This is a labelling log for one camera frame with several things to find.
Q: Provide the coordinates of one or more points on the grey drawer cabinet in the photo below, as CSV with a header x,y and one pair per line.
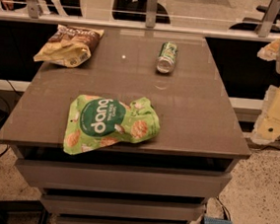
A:
x,y
163,180

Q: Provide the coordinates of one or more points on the black office chair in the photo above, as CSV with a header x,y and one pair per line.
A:
x,y
129,10

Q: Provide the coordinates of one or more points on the green soda can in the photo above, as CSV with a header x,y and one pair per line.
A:
x,y
167,57

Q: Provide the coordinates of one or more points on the yellow brown chips bag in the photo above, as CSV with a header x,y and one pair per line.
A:
x,y
70,46

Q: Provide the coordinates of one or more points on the glass partition railing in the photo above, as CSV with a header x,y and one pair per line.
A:
x,y
220,18

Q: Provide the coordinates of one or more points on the green dang chips bag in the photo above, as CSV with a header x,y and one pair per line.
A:
x,y
95,122

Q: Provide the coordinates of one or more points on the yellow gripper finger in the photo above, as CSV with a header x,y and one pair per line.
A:
x,y
270,51
267,127

